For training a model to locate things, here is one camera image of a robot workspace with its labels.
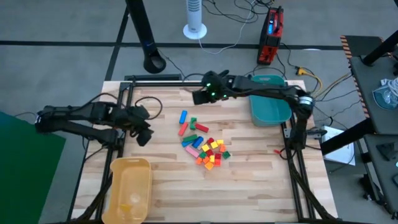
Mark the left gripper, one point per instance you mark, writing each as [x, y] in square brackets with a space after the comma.
[136, 116]

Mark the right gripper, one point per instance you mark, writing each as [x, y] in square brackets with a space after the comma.
[219, 85]

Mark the blue long wooden block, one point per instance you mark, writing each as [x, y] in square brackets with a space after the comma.
[183, 117]
[186, 143]

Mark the red long wooden block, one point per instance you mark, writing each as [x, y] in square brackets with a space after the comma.
[202, 127]
[183, 129]

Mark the green long wooden block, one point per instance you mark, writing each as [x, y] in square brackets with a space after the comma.
[190, 138]

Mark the red small toy brick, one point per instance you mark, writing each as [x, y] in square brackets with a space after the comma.
[217, 162]
[210, 140]
[210, 152]
[218, 156]

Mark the blue studded toy brick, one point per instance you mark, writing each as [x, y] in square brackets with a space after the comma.
[197, 142]

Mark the yellow small toy brick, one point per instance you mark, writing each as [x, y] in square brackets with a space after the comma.
[212, 159]
[205, 147]
[214, 145]
[220, 142]

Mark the pink long wooden block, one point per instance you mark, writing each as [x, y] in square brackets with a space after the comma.
[192, 152]

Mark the orange small toy brick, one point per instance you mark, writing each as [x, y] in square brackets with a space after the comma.
[206, 160]
[222, 148]
[199, 161]

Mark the green small toy brick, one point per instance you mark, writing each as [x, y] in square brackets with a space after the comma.
[226, 155]
[202, 155]

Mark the amber small toy brick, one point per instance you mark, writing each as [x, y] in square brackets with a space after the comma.
[209, 165]

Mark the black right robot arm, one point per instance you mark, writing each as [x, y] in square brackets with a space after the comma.
[267, 88]

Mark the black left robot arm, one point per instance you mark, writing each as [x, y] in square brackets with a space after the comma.
[77, 113]

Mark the yellow plastic bin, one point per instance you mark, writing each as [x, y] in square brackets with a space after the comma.
[130, 186]

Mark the black power strip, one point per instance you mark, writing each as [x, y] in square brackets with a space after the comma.
[152, 77]

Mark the teal plastic bin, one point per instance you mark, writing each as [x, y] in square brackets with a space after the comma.
[267, 112]

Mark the small yellow piece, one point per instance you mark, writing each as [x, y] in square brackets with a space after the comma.
[126, 208]

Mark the white tower fan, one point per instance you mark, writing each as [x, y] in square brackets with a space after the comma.
[194, 12]

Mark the red black power station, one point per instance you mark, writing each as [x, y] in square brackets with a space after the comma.
[273, 40]

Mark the black tower fan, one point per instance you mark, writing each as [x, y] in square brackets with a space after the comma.
[143, 28]

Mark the small red connector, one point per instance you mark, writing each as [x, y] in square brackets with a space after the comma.
[276, 152]

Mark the green floor mat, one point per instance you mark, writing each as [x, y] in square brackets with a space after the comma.
[28, 174]

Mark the black stand leg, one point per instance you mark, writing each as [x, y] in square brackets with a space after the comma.
[345, 138]
[382, 46]

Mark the grey side table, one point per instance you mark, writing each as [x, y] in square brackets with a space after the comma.
[370, 102]

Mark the black device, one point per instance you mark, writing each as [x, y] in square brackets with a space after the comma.
[387, 150]

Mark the grey metal bracket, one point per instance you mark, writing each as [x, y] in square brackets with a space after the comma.
[287, 133]

